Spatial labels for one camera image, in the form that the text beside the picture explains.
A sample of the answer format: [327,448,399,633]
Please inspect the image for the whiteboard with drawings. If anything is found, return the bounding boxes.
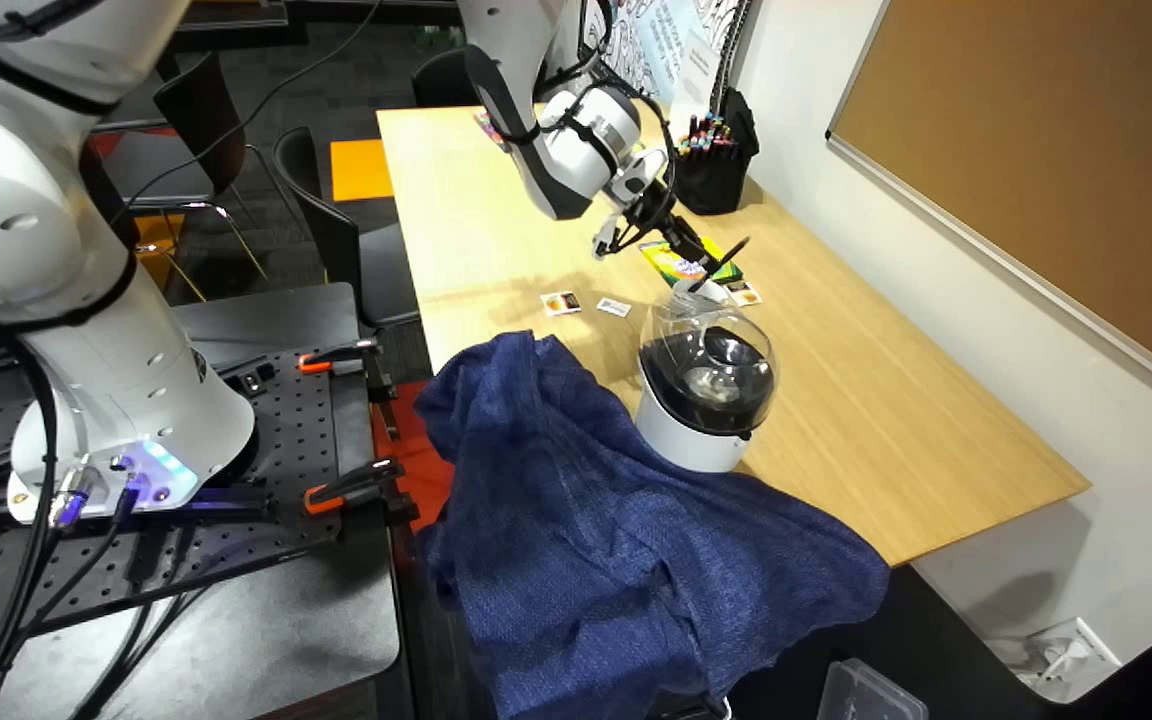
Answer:
[591,0,756,111]

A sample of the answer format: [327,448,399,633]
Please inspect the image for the orange box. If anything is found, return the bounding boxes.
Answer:
[323,138,399,209]

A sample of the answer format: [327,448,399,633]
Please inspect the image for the black office chair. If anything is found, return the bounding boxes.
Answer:
[91,49,277,288]
[271,124,418,331]

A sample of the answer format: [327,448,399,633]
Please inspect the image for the clear plastic container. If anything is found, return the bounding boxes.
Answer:
[810,652,934,720]

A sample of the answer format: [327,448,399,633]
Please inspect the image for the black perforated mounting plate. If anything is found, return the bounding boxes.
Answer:
[0,350,349,664]

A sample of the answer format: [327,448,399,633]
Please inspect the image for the white tray with cables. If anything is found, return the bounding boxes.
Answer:
[982,611,1122,703]

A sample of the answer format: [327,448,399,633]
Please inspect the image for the dark blue cloth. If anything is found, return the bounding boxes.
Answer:
[413,331,894,720]

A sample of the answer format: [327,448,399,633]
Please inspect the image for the black pencil holder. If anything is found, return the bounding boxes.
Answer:
[666,83,763,219]

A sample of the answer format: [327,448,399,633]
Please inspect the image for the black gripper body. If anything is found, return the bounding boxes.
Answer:
[603,138,684,226]

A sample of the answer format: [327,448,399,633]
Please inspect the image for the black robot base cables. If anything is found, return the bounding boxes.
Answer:
[0,318,208,720]

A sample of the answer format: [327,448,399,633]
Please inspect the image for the colourful marker box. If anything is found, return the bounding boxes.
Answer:
[635,240,756,298]

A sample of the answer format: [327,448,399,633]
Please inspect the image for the brown cork board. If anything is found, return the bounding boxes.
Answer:
[823,0,1152,432]

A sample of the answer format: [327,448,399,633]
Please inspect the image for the orange black clamp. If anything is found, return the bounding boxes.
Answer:
[292,338,382,384]
[298,456,418,525]

